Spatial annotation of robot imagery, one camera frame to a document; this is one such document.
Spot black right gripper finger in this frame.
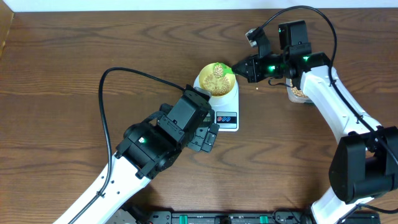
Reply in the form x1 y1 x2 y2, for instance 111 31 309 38
231 55 255 71
232 69 256 83

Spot green plastic scoop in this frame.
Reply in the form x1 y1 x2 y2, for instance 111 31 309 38
213 62 233 78

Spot white digital kitchen scale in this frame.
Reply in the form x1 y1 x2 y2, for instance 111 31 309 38
194 76 239 132

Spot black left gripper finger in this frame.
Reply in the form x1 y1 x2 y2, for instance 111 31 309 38
187 128 209 152
201 123 220 153

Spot soybeans in bowl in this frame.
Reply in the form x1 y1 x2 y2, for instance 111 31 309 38
202 74 231 96

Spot yellow bowl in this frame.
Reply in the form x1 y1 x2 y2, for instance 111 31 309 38
198 62 236 96

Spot soybeans in container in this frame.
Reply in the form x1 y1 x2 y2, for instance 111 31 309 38
290 83 308 98

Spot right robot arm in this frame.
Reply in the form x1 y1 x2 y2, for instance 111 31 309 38
232 21 397 223

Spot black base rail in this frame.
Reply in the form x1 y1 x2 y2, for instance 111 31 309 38
105 203 382 224

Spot clear plastic container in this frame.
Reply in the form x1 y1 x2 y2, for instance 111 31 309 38
285 78 312 104

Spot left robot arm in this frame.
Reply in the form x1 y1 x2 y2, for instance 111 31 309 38
56 85 219 223

